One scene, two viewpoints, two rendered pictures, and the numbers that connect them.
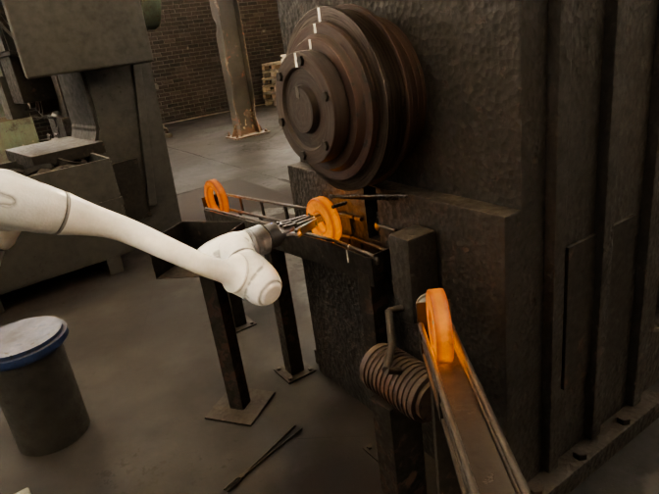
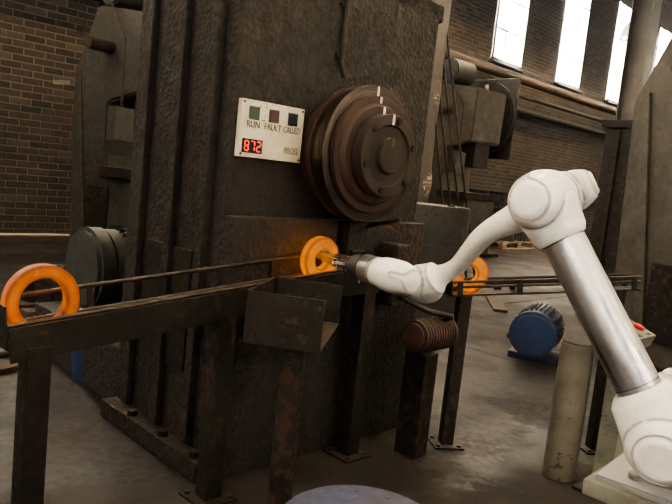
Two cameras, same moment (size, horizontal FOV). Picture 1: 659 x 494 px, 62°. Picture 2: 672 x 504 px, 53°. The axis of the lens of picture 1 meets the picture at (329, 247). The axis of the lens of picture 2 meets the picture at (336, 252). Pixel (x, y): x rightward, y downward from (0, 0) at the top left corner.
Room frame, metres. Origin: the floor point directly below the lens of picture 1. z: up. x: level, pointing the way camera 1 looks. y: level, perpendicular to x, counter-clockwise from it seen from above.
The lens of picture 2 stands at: (2.12, 2.21, 1.04)
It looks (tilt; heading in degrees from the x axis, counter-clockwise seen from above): 7 degrees down; 256
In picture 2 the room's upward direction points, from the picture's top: 6 degrees clockwise
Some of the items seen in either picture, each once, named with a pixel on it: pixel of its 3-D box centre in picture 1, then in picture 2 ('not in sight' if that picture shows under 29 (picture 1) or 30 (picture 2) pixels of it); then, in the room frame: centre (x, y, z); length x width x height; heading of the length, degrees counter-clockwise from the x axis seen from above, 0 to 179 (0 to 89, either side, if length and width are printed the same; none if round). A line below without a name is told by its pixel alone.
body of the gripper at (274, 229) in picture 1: (278, 232); (353, 264); (1.55, 0.14, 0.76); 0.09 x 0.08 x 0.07; 121
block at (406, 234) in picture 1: (416, 273); (391, 273); (1.29, -0.21, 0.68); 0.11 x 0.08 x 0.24; 121
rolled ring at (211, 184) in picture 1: (216, 199); (41, 300); (2.42, 0.48, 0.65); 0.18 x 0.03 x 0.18; 34
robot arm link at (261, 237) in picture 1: (257, 240); (369, 269); (1.51, 0.21, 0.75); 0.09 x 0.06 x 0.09; 31
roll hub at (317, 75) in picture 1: (309, 108); (385, 155); (1.43, 0.00, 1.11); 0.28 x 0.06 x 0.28; 31
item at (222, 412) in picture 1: (217, 323); (285, 414); (1.78, 0.44, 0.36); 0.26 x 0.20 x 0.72; 66
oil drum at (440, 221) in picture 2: not in sight; (427, 259); (0.15, -2.71, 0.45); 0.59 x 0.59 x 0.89
